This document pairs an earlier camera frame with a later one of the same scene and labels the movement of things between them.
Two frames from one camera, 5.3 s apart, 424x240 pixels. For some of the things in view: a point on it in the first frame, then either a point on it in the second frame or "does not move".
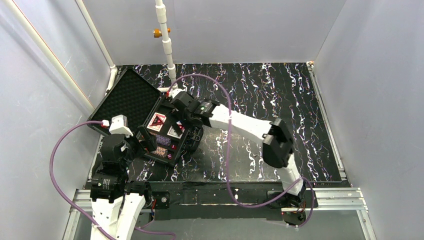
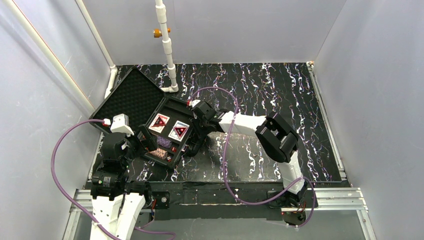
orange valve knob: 157,33 does not move
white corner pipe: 113,66 does not move
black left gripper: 138,140 does not move
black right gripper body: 185,117 to 199,125
